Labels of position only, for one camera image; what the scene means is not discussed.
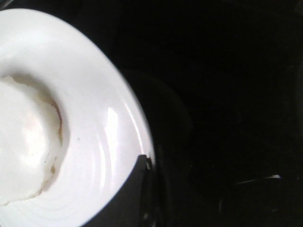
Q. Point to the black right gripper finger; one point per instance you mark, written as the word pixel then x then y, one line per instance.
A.
pixel 124 208

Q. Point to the white round plate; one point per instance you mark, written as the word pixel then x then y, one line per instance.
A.
pixel 103 127

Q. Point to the white fried egg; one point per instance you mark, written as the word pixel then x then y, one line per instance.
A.
pixel 30 138

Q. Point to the black glass cooktop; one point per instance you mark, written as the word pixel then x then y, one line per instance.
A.
pixel 221 85

